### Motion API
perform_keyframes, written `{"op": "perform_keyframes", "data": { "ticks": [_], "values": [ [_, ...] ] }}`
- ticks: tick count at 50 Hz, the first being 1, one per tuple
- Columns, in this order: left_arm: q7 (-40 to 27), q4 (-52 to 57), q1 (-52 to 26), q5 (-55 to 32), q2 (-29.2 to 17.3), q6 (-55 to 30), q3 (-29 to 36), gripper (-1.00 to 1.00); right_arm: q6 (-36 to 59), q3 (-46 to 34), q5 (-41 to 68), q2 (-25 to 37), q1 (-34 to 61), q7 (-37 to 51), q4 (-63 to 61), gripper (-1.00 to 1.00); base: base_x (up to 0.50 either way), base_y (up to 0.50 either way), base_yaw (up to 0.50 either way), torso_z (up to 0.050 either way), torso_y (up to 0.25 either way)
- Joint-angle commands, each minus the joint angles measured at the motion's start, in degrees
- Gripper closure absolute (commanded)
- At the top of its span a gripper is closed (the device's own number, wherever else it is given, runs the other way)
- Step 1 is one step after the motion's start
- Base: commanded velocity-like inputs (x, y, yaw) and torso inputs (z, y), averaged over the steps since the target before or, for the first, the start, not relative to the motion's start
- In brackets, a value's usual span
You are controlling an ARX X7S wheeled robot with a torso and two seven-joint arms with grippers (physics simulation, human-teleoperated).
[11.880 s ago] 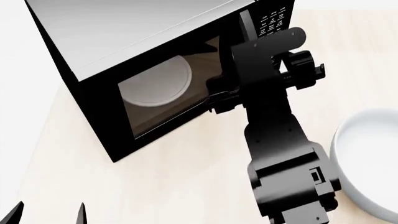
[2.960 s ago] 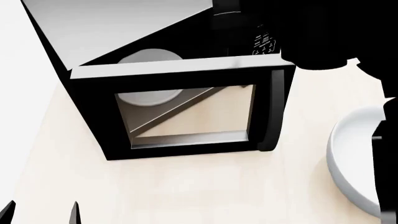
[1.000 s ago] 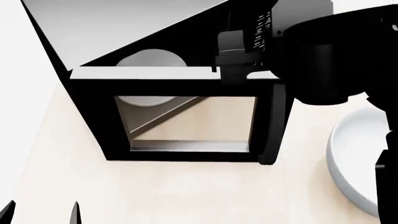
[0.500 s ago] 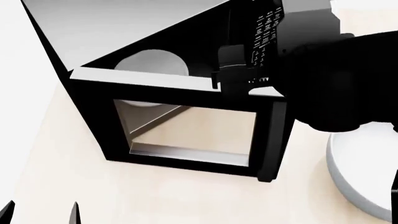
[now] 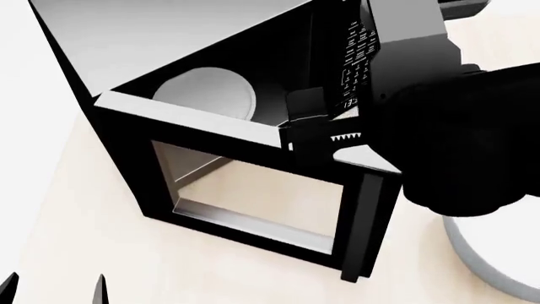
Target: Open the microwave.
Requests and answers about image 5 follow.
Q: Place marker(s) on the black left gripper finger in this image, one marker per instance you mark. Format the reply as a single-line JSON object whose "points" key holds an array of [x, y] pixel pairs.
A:
{"points": [[9, 291], [100, 293]]}

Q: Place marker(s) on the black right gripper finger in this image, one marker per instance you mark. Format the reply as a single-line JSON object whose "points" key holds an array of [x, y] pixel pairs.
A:
{"points": [[314, 145], [306, 104]]}

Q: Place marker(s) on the black microwave door glass window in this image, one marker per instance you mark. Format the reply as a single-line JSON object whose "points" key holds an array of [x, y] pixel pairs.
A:
{"points": [[126, 152]]}

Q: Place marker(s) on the black microwave body grey top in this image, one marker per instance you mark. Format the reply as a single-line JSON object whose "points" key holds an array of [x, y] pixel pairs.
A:
{"points": [[139, 38]]}

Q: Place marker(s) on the white round turntable plate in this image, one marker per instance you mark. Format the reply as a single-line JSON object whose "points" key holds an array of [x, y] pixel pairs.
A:
{"points": [[211, 88]]}

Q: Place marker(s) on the dark grey block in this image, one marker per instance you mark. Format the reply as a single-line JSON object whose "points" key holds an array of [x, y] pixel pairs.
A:
{"points": [[464, 8]]}

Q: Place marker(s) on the white round bowl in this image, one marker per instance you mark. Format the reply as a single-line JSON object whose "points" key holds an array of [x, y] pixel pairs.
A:
{"points": [[485, 253]]}

